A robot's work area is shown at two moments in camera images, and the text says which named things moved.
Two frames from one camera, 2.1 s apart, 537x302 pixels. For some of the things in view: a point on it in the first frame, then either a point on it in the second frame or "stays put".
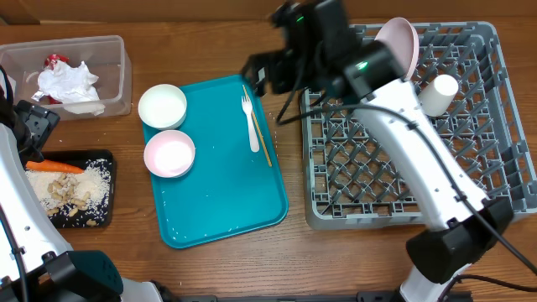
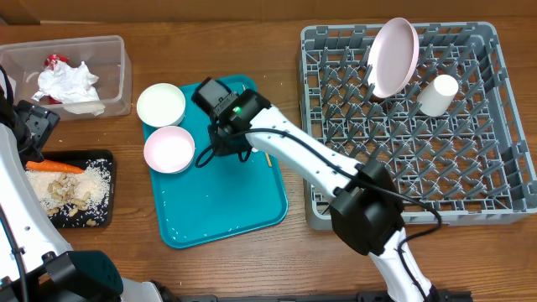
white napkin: [71, 87] stays put
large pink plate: [401, 35] stays put
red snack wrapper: [49, 63] stays put
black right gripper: [271, 62] → [219, 147]
